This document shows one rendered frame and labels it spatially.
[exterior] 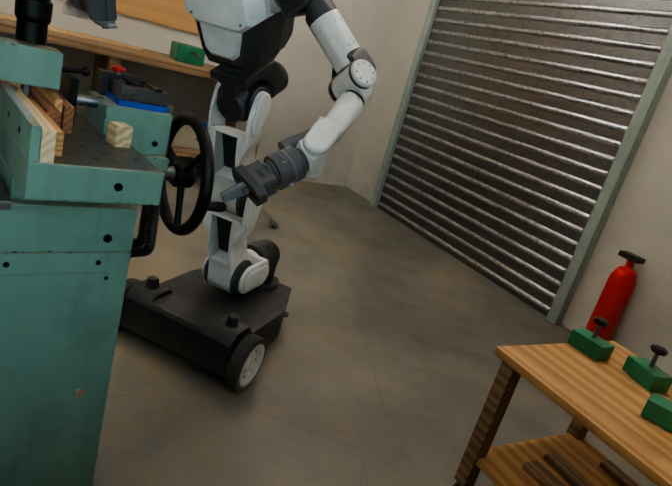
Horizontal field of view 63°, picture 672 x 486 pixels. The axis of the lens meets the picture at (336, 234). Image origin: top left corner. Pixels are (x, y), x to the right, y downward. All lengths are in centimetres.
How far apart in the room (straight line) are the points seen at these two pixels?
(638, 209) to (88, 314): 297
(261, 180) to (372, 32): 412
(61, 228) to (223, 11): 82
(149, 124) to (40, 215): 30
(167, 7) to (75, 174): 366
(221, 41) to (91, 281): 84
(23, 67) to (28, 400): 63
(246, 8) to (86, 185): 80
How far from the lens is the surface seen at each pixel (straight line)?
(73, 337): 119
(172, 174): 133
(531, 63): 409
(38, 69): 119
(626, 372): 188
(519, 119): 403
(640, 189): 351
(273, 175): 129
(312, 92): 508
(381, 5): 534
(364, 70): 149
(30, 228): 107
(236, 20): 162
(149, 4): 453
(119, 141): 111
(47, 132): 93
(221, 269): 211
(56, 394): 126
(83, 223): 108
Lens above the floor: 116
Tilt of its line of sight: 17 degrees down
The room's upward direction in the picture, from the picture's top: 16 degrees clockwise
